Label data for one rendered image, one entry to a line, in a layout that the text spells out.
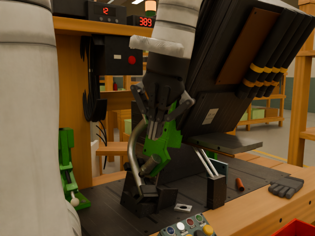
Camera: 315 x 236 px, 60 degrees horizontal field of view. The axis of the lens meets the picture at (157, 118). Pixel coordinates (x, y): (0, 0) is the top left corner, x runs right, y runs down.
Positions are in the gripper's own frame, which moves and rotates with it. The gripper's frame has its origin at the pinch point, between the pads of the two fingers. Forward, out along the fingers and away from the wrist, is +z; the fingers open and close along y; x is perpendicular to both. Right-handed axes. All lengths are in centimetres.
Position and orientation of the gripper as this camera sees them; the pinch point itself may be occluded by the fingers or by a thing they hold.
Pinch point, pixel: (155, 129)
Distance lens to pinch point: 51.8
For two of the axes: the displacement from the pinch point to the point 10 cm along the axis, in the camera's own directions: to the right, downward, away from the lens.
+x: -4.2, 1.6, -8.9
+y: -8.9, -2.8, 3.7
